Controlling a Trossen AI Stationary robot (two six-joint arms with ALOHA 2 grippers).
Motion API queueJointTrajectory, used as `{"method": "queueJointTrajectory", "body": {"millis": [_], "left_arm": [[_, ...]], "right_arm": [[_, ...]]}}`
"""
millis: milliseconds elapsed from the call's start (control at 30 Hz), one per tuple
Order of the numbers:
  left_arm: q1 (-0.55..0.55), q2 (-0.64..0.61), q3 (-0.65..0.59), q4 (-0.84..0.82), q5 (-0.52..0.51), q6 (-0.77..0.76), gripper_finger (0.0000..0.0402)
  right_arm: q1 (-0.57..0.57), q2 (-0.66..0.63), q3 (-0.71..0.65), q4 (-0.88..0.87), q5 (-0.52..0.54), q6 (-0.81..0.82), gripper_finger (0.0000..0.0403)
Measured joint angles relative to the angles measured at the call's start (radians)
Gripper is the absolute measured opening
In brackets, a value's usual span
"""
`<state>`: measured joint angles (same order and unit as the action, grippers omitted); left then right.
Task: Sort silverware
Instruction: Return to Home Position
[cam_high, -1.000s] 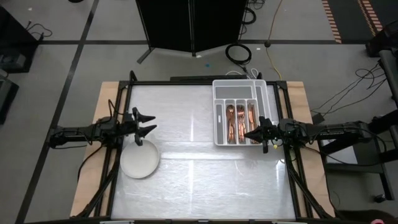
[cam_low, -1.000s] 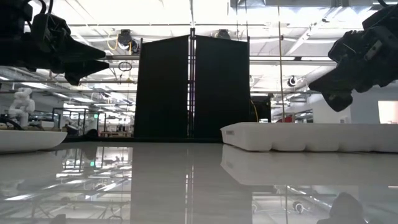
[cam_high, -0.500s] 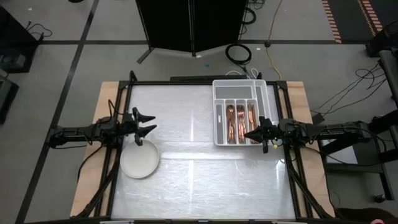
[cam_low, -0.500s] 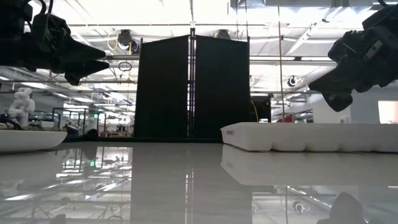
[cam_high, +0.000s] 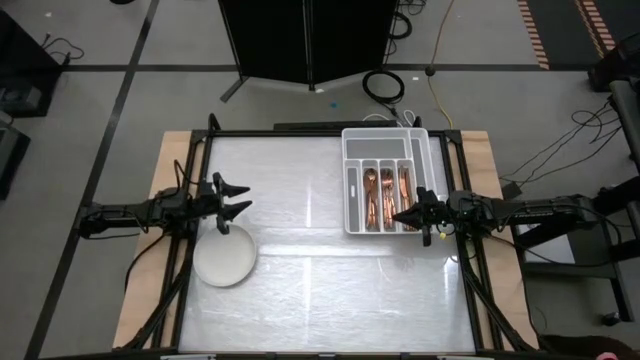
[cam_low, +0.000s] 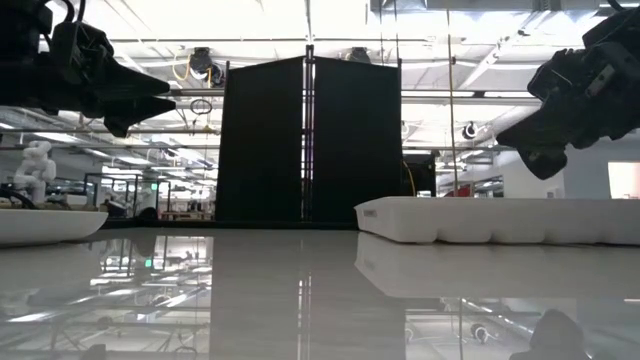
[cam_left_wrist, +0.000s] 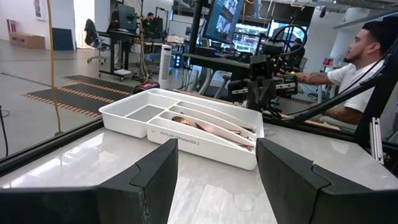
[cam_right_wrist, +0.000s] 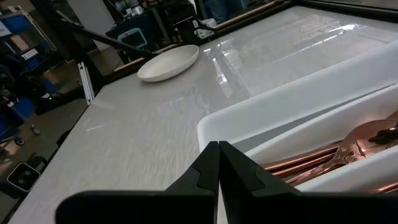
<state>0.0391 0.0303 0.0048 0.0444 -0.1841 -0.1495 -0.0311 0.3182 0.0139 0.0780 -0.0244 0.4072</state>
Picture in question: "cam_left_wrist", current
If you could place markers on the cardboard box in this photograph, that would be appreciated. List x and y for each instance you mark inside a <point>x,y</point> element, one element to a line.
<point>26,41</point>

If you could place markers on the wooden table board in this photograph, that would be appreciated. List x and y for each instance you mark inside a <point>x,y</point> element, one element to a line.
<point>323,126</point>

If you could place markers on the black equipment stand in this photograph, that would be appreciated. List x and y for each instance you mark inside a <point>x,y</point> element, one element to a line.
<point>377,102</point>

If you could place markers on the black monitor pole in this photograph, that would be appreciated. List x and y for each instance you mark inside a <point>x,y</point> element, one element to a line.
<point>195,28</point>

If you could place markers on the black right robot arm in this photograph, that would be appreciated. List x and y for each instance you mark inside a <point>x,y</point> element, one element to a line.
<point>273,49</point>

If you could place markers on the black desk monitor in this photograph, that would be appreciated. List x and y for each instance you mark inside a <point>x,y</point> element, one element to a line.
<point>127,17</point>

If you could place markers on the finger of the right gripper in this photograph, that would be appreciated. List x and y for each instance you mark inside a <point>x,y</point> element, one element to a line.
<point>269,95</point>
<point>255,95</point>

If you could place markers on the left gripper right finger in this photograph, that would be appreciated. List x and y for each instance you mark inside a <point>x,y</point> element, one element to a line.
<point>311,199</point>

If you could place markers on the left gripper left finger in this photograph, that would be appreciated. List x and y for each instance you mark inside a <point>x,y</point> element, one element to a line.
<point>124,202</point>

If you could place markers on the large tilted monitor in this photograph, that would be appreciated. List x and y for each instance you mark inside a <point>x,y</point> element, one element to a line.
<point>224,21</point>

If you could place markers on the black and red object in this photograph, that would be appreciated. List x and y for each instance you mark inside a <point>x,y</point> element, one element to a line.
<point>146,87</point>

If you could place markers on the black office chair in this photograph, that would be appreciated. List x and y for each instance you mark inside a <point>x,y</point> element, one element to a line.
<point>93,37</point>

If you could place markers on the white tower fan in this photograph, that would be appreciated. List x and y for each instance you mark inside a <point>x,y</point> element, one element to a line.
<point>164,65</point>

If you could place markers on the person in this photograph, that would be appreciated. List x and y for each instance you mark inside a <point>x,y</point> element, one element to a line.
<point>351,74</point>
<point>298,51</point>
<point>151,21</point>
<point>232,48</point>

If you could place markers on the black orange-striped floor mat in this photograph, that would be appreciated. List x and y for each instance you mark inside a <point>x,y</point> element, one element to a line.
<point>102,82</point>
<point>77,99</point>

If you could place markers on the silver aluminium bracket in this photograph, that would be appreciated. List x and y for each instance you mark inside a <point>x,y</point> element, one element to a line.
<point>376,140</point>

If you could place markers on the black standing desk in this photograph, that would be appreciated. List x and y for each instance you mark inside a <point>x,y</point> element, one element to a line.
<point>119,35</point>

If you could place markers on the white cutlery organizer tray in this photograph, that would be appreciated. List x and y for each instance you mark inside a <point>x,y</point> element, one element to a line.
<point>140,113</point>

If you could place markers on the white office chair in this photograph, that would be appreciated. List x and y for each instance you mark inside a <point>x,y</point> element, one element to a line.
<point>214,82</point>

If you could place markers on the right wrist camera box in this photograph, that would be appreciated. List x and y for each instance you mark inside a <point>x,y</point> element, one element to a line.
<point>261,67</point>

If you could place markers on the copper spoon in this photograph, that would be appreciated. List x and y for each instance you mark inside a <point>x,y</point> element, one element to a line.
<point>182,120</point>
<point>202,127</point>

